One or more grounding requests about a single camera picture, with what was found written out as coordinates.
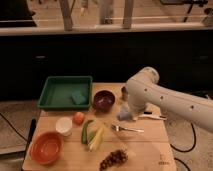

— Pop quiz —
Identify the orange fruit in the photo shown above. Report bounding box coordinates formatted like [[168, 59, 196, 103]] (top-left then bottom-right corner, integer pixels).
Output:
[[73, 112, 85, 125]]

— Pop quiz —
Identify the wooden cutting board table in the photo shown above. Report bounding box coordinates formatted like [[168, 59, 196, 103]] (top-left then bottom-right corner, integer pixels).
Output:
[[23, 83, 176, 171]]

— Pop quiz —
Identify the green plastic tray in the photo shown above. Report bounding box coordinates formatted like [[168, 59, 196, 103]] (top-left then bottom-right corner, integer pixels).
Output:
[[38, 76, 93, 111]]

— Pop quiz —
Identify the purple bowl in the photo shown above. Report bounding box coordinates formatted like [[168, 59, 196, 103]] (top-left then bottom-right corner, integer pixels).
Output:
[[92, 90, 115, 112]]

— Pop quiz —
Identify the orange bowl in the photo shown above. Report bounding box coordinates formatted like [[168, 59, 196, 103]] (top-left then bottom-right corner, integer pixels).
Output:
[[29, 132, 63, 165]]

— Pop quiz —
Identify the white handled dish brush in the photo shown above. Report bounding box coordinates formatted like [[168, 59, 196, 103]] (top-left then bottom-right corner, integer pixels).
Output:
[[133, 113, 167, 121]]

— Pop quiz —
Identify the green pepper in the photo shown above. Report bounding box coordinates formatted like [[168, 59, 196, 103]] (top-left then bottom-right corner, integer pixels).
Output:
[[81, 120, 96, 144]]

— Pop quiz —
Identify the yellow corn cob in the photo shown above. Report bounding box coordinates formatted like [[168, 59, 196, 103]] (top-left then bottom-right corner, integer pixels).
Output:
[[88, 126, 104, 151]]

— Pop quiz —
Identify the grey blue towel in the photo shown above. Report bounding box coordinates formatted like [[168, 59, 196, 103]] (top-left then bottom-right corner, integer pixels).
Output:
[[117, 107, 132, 121]]

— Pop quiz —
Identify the metal cup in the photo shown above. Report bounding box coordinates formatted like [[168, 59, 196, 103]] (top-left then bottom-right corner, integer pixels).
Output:
[[121, 87, 128, 101]]

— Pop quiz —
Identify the black handle at table edge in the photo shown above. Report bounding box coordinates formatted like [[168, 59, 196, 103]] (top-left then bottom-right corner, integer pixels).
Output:
[[26, 119, 36, 151]]

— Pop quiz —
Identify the black cable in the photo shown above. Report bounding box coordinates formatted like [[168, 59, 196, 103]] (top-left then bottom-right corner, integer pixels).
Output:
[[169, 123, 201, 154]]

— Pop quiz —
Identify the silver fork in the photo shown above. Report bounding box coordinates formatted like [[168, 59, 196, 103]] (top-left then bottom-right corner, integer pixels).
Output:
[[111, 125, 144, 133]]

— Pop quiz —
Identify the purple grapes bunch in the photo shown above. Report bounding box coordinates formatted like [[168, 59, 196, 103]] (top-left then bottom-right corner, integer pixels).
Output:
[[99, 149, 128, 171]]

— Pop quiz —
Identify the white plastic cup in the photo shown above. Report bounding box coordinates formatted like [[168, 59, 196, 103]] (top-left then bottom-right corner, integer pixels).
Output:
[[55, 117, 72, 136]]

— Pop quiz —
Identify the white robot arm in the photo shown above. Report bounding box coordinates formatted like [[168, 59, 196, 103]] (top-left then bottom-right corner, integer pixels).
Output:
[[125, 67, 213, 133]]

